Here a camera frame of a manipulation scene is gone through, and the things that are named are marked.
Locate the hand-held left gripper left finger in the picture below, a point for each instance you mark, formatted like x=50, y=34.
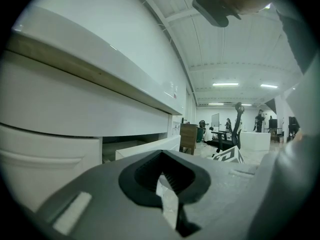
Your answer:
x=105, y=196

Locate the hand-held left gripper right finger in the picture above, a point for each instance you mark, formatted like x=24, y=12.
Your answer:
x=220, y=196

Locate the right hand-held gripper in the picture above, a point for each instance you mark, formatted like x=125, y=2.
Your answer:
x=230, y=156

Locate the white panelled drawer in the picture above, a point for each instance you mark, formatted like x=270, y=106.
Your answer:
x=50, y=171

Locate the small white drawer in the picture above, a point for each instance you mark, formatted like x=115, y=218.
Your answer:
x=150, y=146

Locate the wide white drawer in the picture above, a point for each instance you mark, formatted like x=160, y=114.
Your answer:
x=75, y=104

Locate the black office chair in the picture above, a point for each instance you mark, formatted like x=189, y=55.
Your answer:
x=235, y=134

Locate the white low platform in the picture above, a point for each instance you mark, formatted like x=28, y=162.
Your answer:
x=255, y=141

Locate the white whiteboard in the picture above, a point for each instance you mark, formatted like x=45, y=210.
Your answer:
x=215, y=120

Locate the brown wooden cabinet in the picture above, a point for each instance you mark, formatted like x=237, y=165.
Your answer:
x=188, y=136

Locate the black monitor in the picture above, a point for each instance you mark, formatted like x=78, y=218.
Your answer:
x=273, y=123

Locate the long ceiling light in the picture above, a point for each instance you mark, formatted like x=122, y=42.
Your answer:
x=225, y=84
x=246, y=104
x=215, y=104
x=269, y=86

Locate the person's grey clothing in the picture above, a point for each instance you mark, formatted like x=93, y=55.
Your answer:
x=295, y=184

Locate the black head-worn camera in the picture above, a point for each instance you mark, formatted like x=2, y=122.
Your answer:
x=212, y=9

